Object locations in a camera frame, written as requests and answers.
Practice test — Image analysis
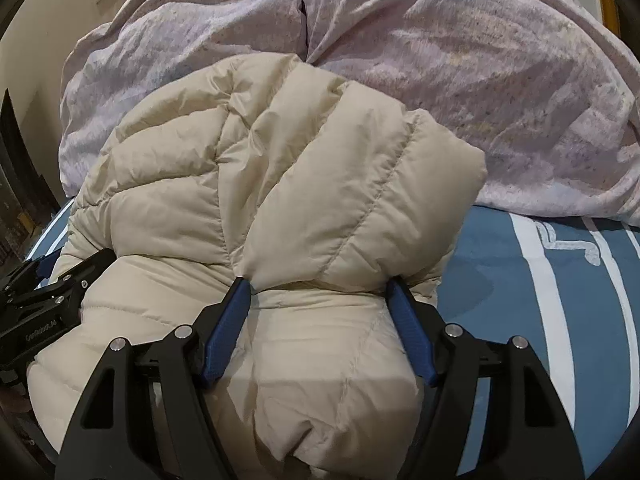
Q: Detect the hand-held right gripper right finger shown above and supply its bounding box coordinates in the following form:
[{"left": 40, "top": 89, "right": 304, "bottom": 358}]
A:
[{"left": 386, "top": 278, "right": 585, "bottom": 480}]

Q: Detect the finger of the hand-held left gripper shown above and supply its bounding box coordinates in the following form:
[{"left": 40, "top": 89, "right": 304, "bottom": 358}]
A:
[{"left": 30, "top": 247, "right": 117, "bottom": 306}]

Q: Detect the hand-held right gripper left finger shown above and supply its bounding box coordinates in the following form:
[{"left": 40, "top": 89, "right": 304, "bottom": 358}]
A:
[{"left": 54, "top": 278, "right": 252, "bottom": 480}]

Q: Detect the wooden headboard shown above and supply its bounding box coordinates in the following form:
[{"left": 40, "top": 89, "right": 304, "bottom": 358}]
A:
[{"left": 592, "top": 0, "right": 621, "bottom": 33}]

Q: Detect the beige puffer jacket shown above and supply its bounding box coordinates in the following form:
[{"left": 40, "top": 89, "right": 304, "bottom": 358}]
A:
[{"left": 26, "top": 52, "right": 488, "bottom": 480}]

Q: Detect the dark wooden cabinet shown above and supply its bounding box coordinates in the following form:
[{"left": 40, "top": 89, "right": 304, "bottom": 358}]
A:
[{"left": 0, "top": 89, "right": 63, "bottom": 266}]

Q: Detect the lilac floral duvet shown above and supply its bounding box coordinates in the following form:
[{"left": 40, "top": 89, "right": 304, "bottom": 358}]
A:
[{"left": 59, "top": 0, "right": 640, "bottom": 220}]

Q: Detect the blue white striped bed sheet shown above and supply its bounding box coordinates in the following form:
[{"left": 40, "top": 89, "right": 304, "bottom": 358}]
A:
[{"left": 25, "top": 195, "right": 640, "bottom": 480}]

